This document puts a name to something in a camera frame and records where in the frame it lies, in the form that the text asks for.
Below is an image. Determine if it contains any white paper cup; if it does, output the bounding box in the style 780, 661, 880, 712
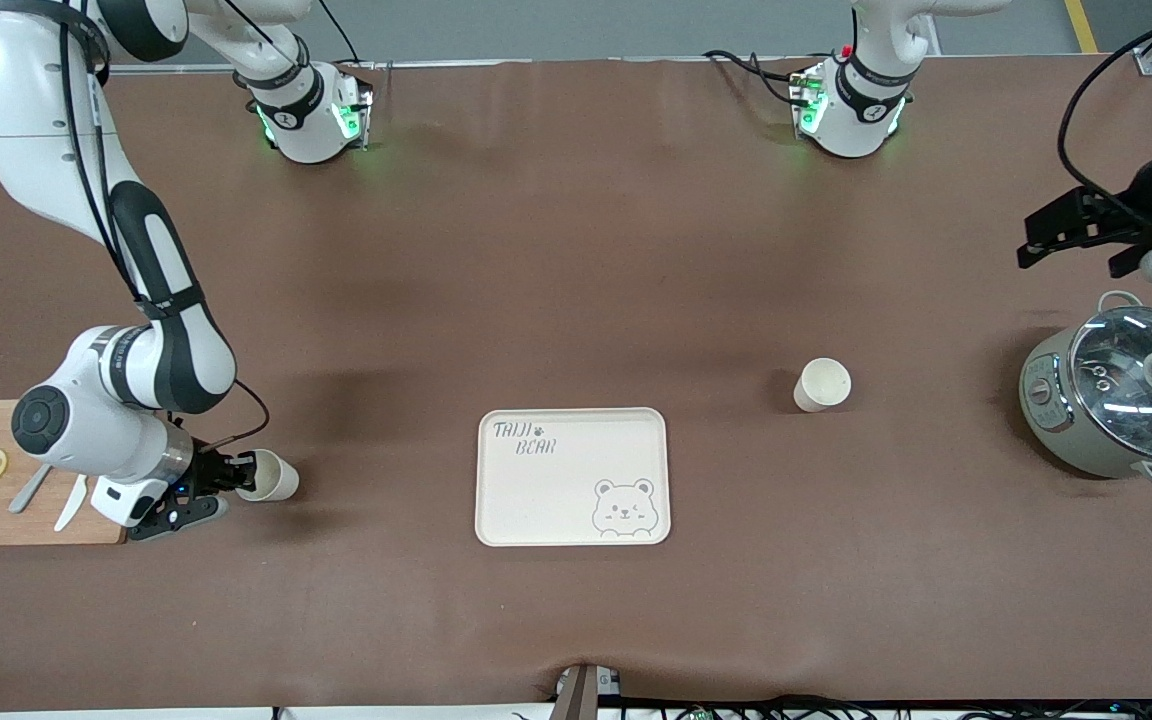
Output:
236, 450, 300, 503
793, 358, 852, 413

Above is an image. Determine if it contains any white plastic knife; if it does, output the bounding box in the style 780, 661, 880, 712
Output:
54, 474, 90, 533

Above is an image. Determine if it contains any glass pot lid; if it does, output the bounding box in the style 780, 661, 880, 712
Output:
1069, 305, 1152, 461

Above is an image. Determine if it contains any grey plastic knife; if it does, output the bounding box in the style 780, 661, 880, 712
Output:
8, 462, 55, 515

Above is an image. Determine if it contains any grey-green cooking pot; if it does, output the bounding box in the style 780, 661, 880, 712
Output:
1019, 290, 1152, 489

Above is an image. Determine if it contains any white tray with bear print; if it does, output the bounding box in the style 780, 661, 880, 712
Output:
475, 407, 671, 547

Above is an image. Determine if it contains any brown table cover mat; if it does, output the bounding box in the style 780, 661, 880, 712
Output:
0, 55, 1152, 713

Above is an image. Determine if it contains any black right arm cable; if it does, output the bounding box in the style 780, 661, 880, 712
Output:
56, 0, 272, 451

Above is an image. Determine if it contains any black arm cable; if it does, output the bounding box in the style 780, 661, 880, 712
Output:
56, 0, 272, 451
1056, 5, 1152, 216

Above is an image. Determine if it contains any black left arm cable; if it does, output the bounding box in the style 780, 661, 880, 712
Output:
1056, 5, 1152, 216

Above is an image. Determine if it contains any black base power cable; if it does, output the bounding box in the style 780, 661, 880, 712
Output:
704, 48, 803, 107

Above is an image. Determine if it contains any brown post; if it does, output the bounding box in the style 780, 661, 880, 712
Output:
551, 664, 601, 720

